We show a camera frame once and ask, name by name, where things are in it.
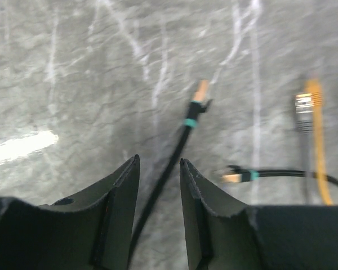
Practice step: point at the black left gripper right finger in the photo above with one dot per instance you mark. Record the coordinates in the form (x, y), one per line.
(222, 232)

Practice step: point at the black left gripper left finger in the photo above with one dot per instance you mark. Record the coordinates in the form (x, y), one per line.
(90, 229)

